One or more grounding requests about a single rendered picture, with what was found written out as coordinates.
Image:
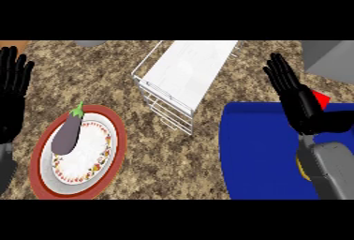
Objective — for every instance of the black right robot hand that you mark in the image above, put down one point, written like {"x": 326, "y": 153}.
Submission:
{"x": 300, "y": 104}

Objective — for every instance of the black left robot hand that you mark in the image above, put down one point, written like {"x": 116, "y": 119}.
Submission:
{"x": 10, "y": 93}

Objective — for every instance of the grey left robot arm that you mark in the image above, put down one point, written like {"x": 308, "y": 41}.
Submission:
{"x": 4, "y": 165}

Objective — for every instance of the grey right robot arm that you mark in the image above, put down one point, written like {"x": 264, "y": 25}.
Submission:
{"x": 328, "y": 170}

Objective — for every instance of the blue tray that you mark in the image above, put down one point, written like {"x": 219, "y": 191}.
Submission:
{"x": 262, "y": 153}

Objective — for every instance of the yellow lemon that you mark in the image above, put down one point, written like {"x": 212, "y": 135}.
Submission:
{"x": 300, "y": 168}

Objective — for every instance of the red block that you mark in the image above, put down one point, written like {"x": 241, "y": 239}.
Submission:
{"x": 321, "y": 99}

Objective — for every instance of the grey appliance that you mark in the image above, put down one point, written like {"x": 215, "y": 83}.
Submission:
{"x": 328, "y": 59}

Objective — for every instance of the purple eggplant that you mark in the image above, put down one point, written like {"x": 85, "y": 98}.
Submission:
{"x": 69, "y": 132}

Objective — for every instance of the grey round object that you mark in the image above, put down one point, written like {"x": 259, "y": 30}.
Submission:
{"x": 90, "y": 42}

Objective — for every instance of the red-rimmed white plate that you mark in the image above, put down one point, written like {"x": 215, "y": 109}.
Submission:
{"x": 78, "y": 153}

